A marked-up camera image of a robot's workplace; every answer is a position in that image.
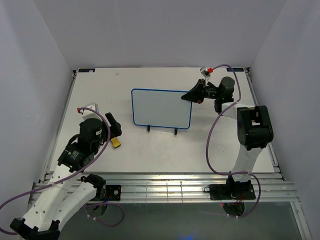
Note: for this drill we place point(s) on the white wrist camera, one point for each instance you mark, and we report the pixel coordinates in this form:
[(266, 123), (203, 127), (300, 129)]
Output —
[(206, 72), (88, 114)]

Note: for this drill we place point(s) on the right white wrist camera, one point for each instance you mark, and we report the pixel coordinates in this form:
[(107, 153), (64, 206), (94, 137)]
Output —
[(206, 72)]

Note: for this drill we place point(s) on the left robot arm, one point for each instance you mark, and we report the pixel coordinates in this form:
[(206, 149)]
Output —
[(51, 211)]

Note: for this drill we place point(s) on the blue corner label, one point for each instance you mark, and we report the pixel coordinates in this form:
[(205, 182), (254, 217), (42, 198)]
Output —
[(86, 70), (237, 69)]

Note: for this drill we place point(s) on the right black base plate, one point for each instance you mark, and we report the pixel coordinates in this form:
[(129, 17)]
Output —
[(224, 192)]

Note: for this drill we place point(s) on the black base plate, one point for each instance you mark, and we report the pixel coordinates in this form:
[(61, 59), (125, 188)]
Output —
[(108, 193), (224, 192)]

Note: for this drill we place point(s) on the right blue corner label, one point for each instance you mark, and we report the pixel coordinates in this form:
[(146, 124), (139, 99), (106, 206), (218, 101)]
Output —
[(237, 69)]

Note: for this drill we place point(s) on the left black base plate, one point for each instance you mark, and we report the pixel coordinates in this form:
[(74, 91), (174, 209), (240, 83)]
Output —
[(108, 193)]

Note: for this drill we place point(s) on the left blue corner label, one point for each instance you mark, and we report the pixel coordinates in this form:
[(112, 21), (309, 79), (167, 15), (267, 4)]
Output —
[(86, 70)]

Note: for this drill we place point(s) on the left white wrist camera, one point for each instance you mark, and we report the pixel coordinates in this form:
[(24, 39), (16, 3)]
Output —
[(88, 114)]

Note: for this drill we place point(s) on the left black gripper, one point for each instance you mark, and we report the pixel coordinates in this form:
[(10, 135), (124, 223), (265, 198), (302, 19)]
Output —
[(115, 127)]

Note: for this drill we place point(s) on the yellow bone-shaped eraser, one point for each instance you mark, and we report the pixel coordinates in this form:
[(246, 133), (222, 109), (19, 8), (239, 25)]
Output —
[(115, 142)]

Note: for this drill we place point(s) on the wire whiteboard stand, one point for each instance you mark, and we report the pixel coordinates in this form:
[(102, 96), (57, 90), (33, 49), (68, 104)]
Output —
[(162, 129)]

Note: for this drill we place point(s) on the blue framed whiteboard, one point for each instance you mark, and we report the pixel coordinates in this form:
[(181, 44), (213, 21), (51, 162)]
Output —
[(160, 108)]

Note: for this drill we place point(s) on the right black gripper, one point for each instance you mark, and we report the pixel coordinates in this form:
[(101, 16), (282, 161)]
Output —
[(197, 93)]

